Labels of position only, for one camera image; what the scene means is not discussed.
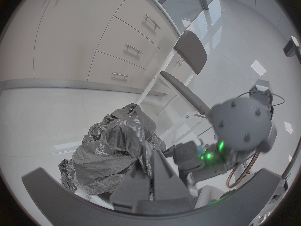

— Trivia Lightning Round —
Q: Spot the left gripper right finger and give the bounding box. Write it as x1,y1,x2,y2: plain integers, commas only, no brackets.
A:
150,150,192,209

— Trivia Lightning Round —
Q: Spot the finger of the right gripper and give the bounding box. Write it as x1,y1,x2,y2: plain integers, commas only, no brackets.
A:
163,147,176,158

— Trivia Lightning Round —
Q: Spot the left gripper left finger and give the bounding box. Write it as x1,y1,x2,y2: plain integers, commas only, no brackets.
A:
111,166,151,211

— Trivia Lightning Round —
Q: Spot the black plastic bag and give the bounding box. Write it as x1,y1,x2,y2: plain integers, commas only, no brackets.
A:
72,103,166,195

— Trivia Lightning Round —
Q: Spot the white trash bin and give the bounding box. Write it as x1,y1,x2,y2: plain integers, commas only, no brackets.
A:
75,189,114,209

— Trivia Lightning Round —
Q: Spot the crumpled black plastic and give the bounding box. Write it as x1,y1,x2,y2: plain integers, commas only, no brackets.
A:
58,159,77,192

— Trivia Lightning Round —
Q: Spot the white chair with grey seat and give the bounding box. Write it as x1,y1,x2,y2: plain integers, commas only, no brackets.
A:
136,31,212,145

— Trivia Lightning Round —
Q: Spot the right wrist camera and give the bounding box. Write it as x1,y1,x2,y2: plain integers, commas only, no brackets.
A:
173,142,204,172

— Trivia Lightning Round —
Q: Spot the black cable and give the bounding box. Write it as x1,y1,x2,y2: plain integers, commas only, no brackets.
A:
235,92,285,107

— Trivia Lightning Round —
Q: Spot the beige cabinet with metal handles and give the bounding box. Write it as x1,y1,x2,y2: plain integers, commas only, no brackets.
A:
33,0,186,96

